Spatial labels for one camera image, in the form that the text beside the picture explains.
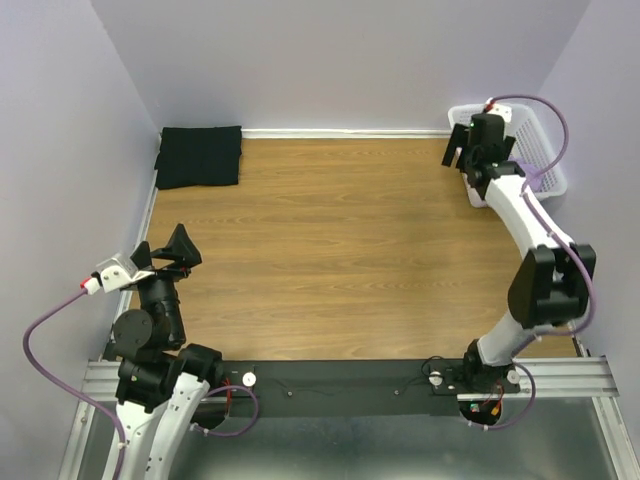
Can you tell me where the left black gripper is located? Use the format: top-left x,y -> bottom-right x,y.
130,222 -> 202,343

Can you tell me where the purple t shirt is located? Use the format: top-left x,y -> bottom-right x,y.
514,158 -> 543,193

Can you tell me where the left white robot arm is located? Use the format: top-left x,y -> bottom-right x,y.
98,223 -> 222,479

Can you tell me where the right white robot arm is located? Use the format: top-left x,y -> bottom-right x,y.
442,110 -> 596,392

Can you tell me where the white plastic basket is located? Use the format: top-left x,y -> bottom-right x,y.
448,102 -> 567,208

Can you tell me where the folded black t shirt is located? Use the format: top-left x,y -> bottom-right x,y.
154,126 -> 242,190

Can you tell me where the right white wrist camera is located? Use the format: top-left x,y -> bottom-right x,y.
482,98 -> 513,124

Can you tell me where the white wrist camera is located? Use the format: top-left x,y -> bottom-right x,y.
482,98 -> 513,124
80,253 -> 155,295

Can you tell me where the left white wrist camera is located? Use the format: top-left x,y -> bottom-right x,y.
80,253 -> 155,295

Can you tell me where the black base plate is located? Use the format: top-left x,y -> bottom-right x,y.
192,356 -> 520,429

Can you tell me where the aluminium frame rail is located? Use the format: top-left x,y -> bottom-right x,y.
57,319 -> 624,480

